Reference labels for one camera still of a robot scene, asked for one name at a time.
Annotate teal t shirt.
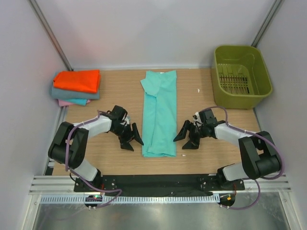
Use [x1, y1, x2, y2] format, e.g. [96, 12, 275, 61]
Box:
[141, 70, 177, 158]

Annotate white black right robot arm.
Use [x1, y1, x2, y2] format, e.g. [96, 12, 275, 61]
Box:
[173, 107, 284, 189]

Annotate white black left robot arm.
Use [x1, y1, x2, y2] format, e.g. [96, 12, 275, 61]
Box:
[48, 105, 144, 189]

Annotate orange folded t shirt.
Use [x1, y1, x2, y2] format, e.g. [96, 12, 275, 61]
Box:
[53, 69, 101, 94]

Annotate pink folded t shirt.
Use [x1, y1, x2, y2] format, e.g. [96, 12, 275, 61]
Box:
[58, 100, 91, 107]

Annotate green plastic basket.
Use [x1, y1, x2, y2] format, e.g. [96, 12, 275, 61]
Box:
[211, 46, 273, 109]

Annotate grey folded t shirt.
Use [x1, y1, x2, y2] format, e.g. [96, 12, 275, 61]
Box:
[51, 86, 100, 100]

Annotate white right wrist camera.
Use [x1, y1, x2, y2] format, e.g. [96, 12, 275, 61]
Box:
[192, 112, 201, 123]

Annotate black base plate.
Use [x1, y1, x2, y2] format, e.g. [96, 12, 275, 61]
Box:
[73, 174, 246, 198]

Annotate aluminium frame rail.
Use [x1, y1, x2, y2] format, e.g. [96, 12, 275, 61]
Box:
[29, 174, 291, 197]

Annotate white slotted cable duct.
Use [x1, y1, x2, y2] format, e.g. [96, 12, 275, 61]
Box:
[40, 194, 220, 205]

